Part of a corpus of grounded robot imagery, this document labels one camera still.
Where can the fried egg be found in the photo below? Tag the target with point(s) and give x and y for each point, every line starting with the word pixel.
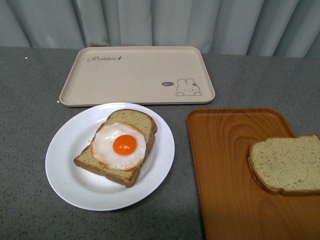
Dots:
pixel 119 146

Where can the white round plate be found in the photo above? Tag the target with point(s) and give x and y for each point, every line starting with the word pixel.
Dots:
pixel 90 191

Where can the beige rabbit print tray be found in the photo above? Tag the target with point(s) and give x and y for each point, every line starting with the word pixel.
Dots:
pixel 150 75

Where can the grey curtain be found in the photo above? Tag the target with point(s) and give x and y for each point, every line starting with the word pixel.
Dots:
pixel 286 28

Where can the orange wooden tray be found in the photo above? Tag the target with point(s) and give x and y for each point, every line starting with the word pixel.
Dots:
pixel 234 206

